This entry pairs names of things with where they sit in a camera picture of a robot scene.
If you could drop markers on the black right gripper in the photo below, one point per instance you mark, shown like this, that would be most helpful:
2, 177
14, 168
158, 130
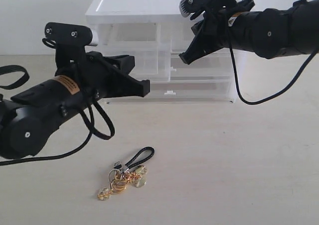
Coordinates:
211, 31

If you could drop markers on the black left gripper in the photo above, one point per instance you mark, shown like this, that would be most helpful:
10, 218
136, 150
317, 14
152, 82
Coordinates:
96, 76

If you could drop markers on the yellow keychain with black strap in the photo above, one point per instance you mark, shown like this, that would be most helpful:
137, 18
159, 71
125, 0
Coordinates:
131, 173

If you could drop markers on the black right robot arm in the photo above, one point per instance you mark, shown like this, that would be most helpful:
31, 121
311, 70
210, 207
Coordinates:
269, 34

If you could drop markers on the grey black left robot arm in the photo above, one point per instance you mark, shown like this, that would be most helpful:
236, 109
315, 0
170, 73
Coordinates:
28, 119

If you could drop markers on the clear middle wide drawer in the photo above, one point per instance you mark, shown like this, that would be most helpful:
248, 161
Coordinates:
215, 66

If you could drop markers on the clear wide drawer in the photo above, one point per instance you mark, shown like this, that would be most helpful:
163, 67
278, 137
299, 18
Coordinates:
215, 66
215, 91

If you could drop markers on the clear bottom wide drawer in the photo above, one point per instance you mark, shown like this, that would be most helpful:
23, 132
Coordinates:
215, 91

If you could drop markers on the white translucent drawer cabinet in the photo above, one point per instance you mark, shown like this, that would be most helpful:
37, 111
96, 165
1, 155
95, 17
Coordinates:
163, 12

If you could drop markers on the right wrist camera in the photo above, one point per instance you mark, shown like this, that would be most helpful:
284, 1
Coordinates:
209, 7

